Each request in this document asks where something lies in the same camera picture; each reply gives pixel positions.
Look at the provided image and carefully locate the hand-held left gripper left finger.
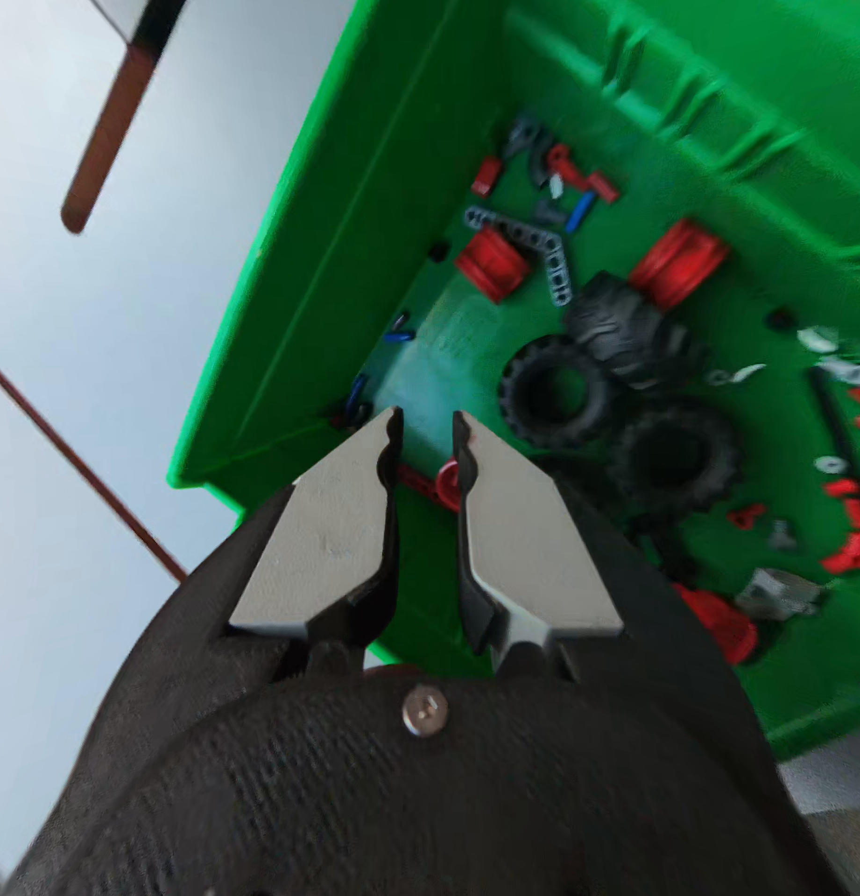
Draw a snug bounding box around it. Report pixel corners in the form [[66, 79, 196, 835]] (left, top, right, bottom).
[[229, 406, 404, 650]]

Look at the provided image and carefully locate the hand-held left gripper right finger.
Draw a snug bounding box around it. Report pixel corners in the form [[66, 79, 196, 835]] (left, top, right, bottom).
[[451, 409, 625, 677]]

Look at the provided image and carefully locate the green plastic bin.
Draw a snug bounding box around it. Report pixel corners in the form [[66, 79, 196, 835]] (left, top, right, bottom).
[[166, 0, 860, 760]]

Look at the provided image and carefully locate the black lego tyre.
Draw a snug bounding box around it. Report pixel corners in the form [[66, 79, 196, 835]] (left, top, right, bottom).
[[564, 272, 690, 386], [608, 400, 745, 515], [498, 335, 616, 449]]

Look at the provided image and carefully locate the red lego wheel hub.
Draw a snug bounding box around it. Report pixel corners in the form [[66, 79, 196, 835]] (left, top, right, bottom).
[[671, 582, 759, 666], [454, 225, 531, 304], [627, 218, 729, 311]]

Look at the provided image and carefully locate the light grey lego block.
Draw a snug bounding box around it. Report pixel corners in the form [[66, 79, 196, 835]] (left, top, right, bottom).
[[734, 568, 823, 623]]

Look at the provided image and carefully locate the grey angled lego beam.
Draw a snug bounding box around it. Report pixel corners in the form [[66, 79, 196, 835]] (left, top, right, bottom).
[[464, 207, 573, 308]]

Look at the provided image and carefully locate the black lego axle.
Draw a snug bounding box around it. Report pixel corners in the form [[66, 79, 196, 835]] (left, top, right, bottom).
[[808, 367, 860, 533]]

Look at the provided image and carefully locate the dark grey lego connector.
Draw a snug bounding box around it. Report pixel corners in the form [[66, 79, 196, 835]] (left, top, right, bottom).
[[501, 115, 546, 161]]

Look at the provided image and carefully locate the cluster of small red pieces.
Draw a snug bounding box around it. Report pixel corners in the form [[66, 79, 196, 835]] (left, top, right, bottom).
[[818, 388, 860, 576]]

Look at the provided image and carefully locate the brown wooden strip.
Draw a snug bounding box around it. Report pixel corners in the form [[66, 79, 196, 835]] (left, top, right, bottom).
[[60, 43, 166, 235]]

